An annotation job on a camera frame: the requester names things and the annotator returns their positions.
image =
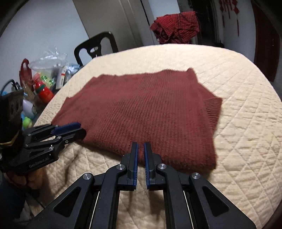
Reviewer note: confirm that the clear plastic bag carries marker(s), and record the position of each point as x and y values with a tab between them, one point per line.
49	61

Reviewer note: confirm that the red christmas bottle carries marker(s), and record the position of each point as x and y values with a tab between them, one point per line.
43	92

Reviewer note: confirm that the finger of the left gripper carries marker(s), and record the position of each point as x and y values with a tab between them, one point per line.
59	140
57	129

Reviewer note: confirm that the dark red door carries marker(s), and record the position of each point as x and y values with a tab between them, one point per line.
267	50

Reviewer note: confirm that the white medicine box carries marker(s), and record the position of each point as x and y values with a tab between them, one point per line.
60	78

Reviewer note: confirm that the red chinese knot decoration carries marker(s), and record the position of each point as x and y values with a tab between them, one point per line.
229	6

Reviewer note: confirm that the cream quilted table cover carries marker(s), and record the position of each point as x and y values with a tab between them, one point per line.
247	139

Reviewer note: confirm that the white bottle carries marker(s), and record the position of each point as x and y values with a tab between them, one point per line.
29	109

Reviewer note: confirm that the red checkered cloth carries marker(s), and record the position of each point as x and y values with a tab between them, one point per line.
177	28

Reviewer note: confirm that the maroon knit sweater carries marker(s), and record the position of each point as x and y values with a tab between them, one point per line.
169	109

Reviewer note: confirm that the red shopping bag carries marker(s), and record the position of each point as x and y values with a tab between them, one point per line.
25	75

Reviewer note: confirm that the person left hand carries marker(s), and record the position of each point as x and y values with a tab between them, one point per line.
34	180

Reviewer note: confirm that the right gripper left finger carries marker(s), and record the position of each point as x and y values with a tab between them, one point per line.
91	201

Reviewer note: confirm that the black chair far left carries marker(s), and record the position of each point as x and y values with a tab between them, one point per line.
93	46

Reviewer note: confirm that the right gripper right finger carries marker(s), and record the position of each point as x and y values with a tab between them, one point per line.
190	200

